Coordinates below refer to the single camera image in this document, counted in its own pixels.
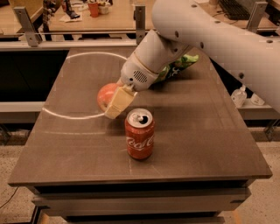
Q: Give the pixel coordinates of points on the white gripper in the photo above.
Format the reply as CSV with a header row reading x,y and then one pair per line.
x,y
135,73

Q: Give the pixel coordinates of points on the red apple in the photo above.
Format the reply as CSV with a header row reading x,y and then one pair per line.
x,y
105,95

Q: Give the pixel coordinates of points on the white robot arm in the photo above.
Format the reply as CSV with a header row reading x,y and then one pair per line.
x,y
180,26

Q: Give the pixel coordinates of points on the red coke can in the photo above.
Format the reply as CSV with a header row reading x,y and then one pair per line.
x,y
139,130

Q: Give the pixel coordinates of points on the green chip bag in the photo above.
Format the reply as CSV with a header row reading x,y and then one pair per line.
x,y
176,67

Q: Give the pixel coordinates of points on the red cup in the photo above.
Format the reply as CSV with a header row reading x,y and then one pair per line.
x,y
93,8

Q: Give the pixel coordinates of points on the clear sanitizer bottle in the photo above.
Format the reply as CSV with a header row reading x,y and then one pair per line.
x,y
239,96

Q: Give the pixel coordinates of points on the black keyboard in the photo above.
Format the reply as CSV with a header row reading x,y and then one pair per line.
x,y
233,10

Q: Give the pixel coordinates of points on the middle metal rail bracket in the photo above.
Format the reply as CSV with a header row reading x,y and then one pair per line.
x,y
139,15

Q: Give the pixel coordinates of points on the metal rail bracket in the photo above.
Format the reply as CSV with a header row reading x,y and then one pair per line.
x,y
256,16
33,38
139,15

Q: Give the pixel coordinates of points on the left metal rail bracket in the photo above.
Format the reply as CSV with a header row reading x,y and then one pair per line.
x,y
33,38

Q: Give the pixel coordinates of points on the right metal rail bracket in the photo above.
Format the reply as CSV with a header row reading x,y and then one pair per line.
x,y
256,16

